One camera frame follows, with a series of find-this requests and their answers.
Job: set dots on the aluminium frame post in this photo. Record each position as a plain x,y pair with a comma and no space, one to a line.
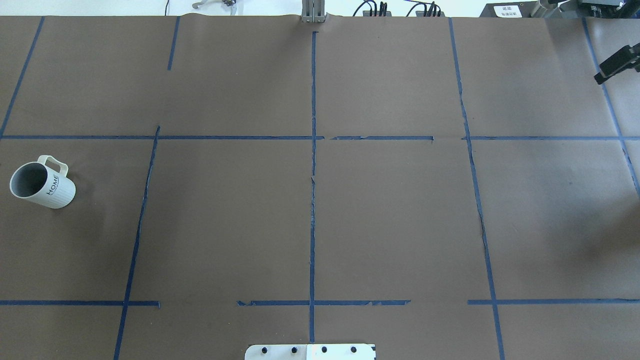
313,11

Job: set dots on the white ribbed HOME mug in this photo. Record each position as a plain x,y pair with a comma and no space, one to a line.
43,182

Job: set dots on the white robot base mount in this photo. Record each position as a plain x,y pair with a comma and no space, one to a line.
322,351

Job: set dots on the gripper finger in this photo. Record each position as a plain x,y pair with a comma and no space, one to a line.
627,57

